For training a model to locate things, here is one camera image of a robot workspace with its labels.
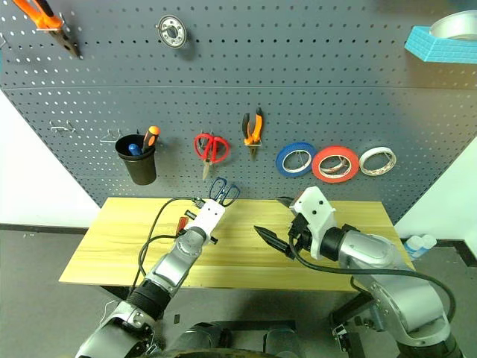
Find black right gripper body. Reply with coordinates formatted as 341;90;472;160
287;214;316;257

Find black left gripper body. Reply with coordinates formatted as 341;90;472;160
184;210;219;246

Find dark blue handled scissors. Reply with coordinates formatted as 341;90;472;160
209;177;241;208

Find small orange needle nose pliers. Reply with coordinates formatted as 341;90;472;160
241;107;264;160

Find blue tape roll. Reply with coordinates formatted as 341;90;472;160
275;141;318;178

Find red tape roll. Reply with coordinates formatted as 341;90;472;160
311;145;360;185

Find white tape roll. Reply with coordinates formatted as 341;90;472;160
358;146;397;176

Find grey perforated metal pegboard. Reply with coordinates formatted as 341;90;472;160
0;0;477;224

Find black plastic cup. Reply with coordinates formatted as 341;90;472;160
114;134;158;186

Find dark grey rounded shape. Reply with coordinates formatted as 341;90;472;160
177;322;233;354
262;326;300;354

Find white bottle blue label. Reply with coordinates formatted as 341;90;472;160
402;235;426;263
417;233;438;254

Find round silver metal disc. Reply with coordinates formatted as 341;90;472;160
155;14;189;49

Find silver metal bowl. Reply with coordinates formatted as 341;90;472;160
428;10;477;41

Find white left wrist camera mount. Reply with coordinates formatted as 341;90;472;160
185;198;227;236

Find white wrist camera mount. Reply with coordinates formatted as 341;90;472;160
294;186;337;260
185;198;227;236

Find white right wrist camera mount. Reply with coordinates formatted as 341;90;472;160
294;186;337;260

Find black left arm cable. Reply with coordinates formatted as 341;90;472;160
128;196;206;299

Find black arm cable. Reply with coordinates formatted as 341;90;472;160
287;230;458;325
128;196;206;299

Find red handled scissors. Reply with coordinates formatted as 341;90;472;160
193;133;231;180

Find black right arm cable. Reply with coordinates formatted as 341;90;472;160
287;230;458;325

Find orange black handled screwdriver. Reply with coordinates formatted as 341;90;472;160
141;125;162;153

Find thin white floor cable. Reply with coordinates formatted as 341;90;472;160
100;299;117;324

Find large orange handled pliers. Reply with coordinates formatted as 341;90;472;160
10;0;83;60

